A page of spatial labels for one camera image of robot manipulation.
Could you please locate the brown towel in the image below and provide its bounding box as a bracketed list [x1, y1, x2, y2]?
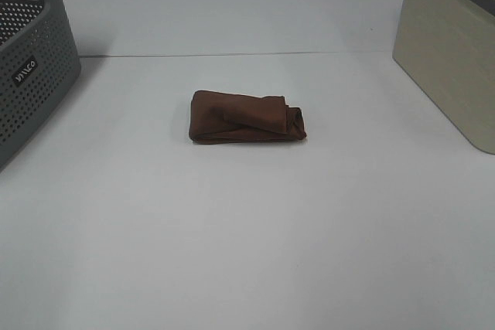
[189, 90, 306, 145]

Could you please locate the grey perforated plastic basket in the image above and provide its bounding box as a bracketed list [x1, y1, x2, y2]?
[1, 0, 81, 165]

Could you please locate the beige storage bin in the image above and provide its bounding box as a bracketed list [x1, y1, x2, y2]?
[392, 0, 494, 154]

